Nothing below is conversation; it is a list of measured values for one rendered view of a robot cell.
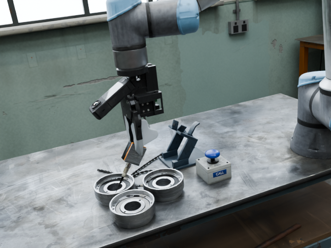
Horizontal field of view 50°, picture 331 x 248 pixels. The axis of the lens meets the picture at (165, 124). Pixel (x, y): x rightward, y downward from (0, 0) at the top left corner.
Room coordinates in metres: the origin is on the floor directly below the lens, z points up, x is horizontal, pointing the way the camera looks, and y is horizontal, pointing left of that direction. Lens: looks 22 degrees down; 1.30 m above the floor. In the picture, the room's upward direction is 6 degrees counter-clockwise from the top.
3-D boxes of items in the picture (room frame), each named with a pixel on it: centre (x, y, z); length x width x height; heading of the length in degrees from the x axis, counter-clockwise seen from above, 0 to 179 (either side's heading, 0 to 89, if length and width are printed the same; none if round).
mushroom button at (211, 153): (0.85, -0.12, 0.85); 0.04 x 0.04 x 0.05
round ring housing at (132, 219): (0.71, 0.10, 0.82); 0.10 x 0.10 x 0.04
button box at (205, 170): (0.85, -0.12, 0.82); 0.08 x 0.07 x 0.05; 109
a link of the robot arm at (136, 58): (0.80, 0.06, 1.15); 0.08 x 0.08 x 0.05
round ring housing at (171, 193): (0.80, 0.02, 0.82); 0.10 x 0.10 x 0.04
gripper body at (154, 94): (0.80, 0.05, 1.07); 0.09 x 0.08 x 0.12; 112
